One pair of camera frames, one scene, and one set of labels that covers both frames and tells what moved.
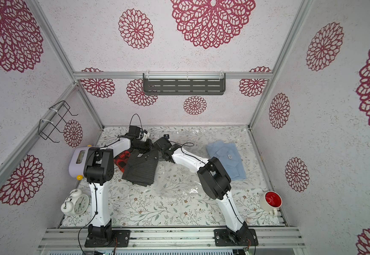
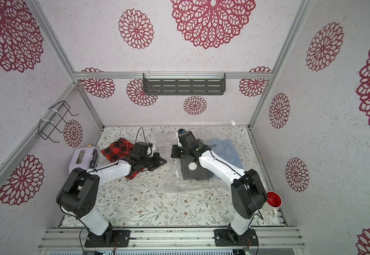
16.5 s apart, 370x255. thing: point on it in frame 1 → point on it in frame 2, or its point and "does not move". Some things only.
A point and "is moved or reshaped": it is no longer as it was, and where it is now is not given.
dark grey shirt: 141,168 is moved or reshaped
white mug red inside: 270,202 does not move
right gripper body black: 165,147 → 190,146
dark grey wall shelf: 184,83 does not move
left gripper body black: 144,147 → 152,162
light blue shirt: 227,153 does not move
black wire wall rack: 54,119 does not move
